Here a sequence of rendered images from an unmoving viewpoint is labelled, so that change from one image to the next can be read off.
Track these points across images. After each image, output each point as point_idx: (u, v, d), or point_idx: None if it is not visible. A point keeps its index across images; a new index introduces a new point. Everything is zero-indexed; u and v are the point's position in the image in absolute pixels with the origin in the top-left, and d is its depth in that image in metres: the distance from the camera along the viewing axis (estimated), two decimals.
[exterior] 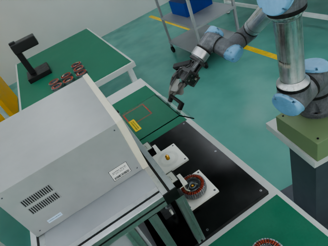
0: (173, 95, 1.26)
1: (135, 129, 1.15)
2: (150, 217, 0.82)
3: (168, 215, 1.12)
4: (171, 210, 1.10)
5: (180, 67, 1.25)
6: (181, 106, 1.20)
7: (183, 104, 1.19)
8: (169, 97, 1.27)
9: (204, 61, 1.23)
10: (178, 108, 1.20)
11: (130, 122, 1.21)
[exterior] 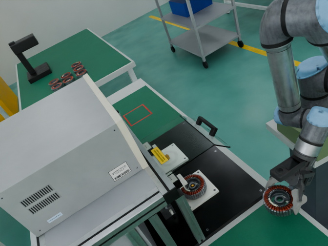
0: (202, 117, 1.07)
1: (161, 160, 0.96)
2: (150, 217, 0.82)
3: (168, 215, 1.12)
4: (171, 210, 1.10)
5: (300, 176, 0.90)
6: (215, 132, 1.01)
7: (216, 130, 1.00)
8: (197, 120, 1.08)
9: None
10: (211, 133, 1.01)
11: (153, 150, 1.02)
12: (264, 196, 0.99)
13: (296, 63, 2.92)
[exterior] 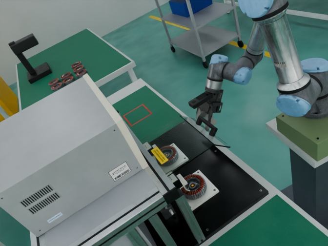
0: (202, 117, 1.07)
1: (161, 160, 0.96)
2: (150, 217, 0.82)
3: (168, 215, 1.12)
4: (171, 210, 1.10)
5: (209, 105, 1.29)
6: (215, 132, 1.01)
7: (216, 130, 1.00)
8: (197, 120, 1.08)
9: None
10: (211, 133, 1.01)
11: (153, 150, 1.02)
12: None
13: None
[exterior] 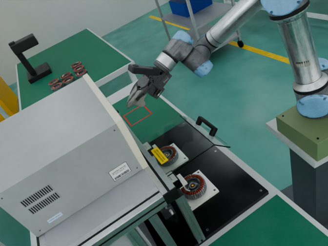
0: (202, 117, 1.07)
1: (161, 160, 0.96)
2: (150, 217, 0.82)
3: (168, 215, 1.12)
4: (171, 210, 1.10)
5: (150, 80, 1.05)
6: (215, 132, 1.01)
7: (216, 130, 1.00)
8: (197, 120, 1.08)
9: None
10: (211, 133, 1.01)
11: (153, 150, 1.02)
12: None
13: None
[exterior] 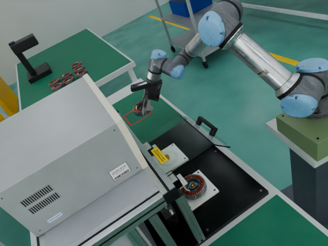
0: (202, 117, 1.07)
1: (161, 160, 0.96)
2: (150, 217, 0.82)
3: (168, 215, 1.12)
4: (171, 210, 1.10)
5: (146, 92, 1.48)
6: (215, 132, 1.01)
7: (216, 130, 1.00)
8: (197, 120, 1.08)
9: None
10: (211, 133, 1.01)
11: (153, 150, 1.02)
12: (136, 104, 1.60)
13: (296, 63, 2.92)
